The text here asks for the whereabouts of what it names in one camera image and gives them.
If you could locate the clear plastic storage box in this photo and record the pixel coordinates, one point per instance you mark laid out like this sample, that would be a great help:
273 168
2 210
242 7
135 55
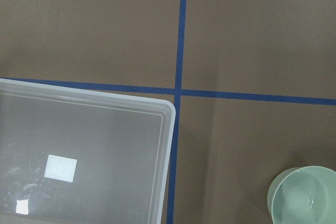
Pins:
78 156

